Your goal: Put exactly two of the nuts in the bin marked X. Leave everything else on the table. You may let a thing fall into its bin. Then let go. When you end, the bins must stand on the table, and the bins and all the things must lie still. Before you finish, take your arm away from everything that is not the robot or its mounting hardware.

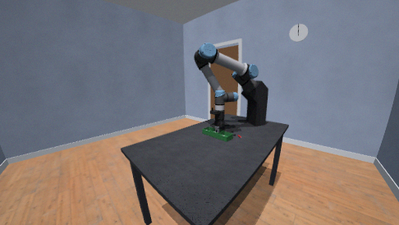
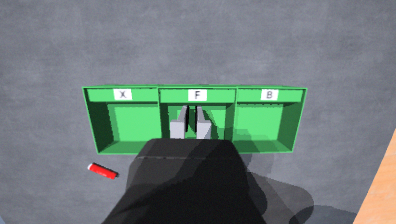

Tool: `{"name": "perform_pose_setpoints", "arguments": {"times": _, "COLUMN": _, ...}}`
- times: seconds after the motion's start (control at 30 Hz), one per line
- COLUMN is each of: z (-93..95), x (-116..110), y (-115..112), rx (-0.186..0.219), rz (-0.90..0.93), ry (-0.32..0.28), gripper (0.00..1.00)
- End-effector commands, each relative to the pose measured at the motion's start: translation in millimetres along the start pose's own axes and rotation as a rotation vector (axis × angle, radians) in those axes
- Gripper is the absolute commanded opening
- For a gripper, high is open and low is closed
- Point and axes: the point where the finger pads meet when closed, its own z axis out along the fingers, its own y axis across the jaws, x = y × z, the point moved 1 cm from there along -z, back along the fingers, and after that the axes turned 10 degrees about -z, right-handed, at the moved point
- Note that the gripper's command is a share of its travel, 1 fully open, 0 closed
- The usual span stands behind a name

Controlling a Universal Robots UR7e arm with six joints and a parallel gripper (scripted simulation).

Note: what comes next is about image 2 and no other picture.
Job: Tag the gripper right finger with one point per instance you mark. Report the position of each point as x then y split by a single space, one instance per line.
202 126

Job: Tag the green three-compartment bin rack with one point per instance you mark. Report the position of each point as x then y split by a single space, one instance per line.
123 117

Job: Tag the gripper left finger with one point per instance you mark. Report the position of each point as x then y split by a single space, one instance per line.
179 126

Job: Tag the red battery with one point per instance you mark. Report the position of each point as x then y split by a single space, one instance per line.
101 170

